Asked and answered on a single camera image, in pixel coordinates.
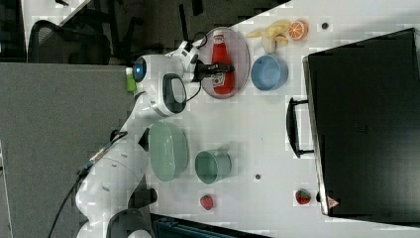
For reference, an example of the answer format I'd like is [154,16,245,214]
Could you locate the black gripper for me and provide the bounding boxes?
[193,59,235,81]

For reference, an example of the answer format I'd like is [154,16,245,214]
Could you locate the red felt ketchup bottle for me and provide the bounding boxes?
[212,31,235,95]

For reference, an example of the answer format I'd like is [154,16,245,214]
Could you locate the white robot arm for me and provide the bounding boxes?
[75,41,235,238]

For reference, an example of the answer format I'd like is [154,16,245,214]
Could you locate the grey oval plate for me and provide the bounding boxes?
[199,27,251,99]

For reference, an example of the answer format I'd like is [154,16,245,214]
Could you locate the blue bowl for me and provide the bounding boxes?
[251,55,288,91]

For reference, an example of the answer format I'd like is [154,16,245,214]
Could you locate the yellow toy banana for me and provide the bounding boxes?
[246,20,290,55]

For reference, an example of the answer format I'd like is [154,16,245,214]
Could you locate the orange slice toy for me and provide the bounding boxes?
[288,20,309,41]

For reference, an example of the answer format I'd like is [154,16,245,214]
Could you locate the green white bottle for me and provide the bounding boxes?
[126,67,137,92]

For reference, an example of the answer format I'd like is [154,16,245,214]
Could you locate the green perforated colander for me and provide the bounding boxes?
[149,121,189,181]

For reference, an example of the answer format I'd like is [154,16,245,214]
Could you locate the green mug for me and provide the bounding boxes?
[195,150,232,184]

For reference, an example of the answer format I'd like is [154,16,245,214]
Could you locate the red toy strawberry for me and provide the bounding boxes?
[200,195,214,210]

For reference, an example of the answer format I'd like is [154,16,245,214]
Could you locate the black office chair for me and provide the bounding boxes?
[27,20,111,64]

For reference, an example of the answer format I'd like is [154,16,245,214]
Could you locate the red strawberry near oven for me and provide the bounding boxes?
[295,189,311,205]

